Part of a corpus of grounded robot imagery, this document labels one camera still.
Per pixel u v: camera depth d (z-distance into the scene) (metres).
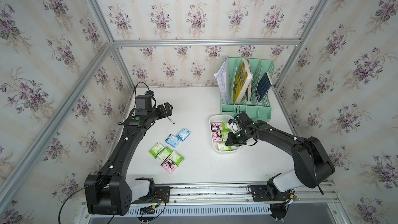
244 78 0.93
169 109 0.73
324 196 0.73
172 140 0.88
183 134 0.91
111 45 0.92
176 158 0.82
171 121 1.00
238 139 0.75
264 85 1.04
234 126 0.80
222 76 0.89
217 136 0.91
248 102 1.11
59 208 0.33
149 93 0.72
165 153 0.84
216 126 0.94
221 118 0.96
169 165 0.80
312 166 0.43
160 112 0.72
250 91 1.03
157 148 0.86
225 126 0.93
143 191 0.63
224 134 0.90
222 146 0.86
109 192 0.38
